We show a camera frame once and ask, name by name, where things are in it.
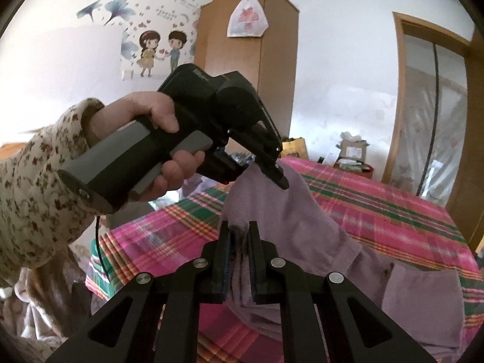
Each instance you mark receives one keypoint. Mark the translucent door curtain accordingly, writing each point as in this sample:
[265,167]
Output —
[419,121]

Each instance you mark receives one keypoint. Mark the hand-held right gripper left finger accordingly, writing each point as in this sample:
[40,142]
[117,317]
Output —
[226,268]

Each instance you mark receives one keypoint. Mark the wooden wardrobe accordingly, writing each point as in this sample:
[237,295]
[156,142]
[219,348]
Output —
[279,64]

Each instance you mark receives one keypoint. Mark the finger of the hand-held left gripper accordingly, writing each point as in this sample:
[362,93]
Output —
[223,168]
[278,172]

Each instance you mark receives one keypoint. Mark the yellow gift box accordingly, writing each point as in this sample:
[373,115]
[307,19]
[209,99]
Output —
[295,147]

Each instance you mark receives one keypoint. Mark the cartoon wall sticker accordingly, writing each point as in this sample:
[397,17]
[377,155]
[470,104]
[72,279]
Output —
[151,49]

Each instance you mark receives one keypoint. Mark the wooden door frame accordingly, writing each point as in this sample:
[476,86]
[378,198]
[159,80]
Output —
[397,83]

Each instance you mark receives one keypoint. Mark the white plastic bag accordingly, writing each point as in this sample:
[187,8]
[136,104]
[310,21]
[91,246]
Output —
[247,17]

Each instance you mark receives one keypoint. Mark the pink plaid blanket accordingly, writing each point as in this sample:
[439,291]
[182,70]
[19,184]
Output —
[378,204]

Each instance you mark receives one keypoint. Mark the red basket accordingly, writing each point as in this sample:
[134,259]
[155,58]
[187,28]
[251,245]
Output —
[365,174]

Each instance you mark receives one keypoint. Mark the person's left hand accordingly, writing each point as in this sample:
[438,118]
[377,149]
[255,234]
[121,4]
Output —
[132,109]

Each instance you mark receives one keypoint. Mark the person's left forearm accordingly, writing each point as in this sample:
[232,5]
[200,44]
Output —
[34,196]

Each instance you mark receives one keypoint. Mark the person's pale clothing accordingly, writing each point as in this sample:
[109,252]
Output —
[41,310]

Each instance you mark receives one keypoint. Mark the brown cardboard box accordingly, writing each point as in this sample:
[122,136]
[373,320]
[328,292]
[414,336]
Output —
[353,151]

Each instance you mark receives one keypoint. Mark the wooden door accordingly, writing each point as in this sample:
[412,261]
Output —
[469,158]

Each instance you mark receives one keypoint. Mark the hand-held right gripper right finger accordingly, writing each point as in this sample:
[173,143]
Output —
[252,268]

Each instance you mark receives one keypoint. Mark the purple fleece garment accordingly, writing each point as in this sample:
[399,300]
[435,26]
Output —
[302,234]

